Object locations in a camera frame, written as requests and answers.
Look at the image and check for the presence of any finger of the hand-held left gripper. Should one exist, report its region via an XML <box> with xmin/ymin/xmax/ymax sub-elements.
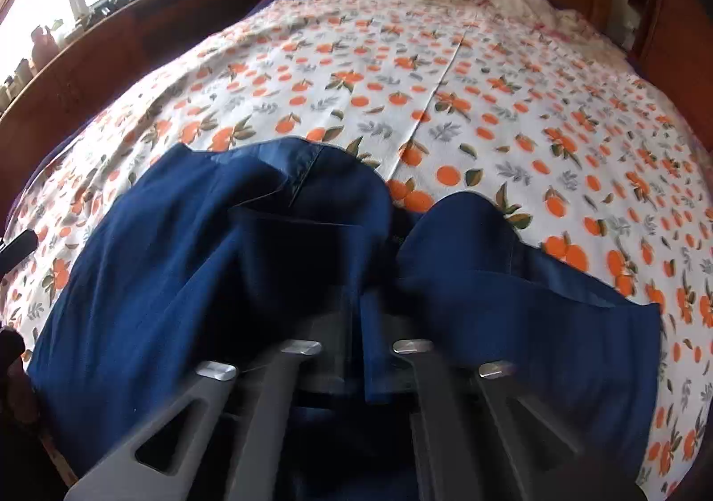
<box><xmin>0</xmin><ymin>230</ymin><xmax>39</xmax><ymax>268</ymax></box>

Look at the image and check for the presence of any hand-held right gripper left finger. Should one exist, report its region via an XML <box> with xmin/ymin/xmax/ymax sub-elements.
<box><xmin>64</xmin><ymin>306</ymin><xmax>357</xmax><ymax>501</ymax></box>

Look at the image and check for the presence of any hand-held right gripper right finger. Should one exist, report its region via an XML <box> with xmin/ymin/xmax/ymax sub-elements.
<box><xmin>384</xmin><ymin>312</ymin><xmax>647</xmax><ymax>501</ymax></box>

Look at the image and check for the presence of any navy blue garment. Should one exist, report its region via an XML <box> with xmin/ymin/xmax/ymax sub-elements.
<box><xmin>27</xmin><ymin>138</ymin><xmax>666</xmax><ymax>501</ymax></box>

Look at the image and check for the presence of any person's left forearm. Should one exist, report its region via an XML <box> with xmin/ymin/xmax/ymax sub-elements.
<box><xmin>0</xmin><ymin>327</ymin><xmax>42</xmax><ymax>440</ymax></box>

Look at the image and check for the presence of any row of small windowsill ornaments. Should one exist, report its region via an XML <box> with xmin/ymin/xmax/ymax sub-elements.
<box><xmin>0</xmin><ymin>21</ymin><xmax>80</xmax><ymax>109</ymax></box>

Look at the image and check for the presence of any orange fruit print bed sheet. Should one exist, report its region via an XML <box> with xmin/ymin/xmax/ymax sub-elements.
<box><xmin>0</xmin><ymin>0</ymin><xmax>713</xmax><ymax>496</ymax></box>

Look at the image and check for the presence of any wooden wardrobe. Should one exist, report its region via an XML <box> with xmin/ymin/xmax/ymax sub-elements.
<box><xmin>628</xmin><ymin>0</ymin><xmax>713</xmax><ymax>86</ymax></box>

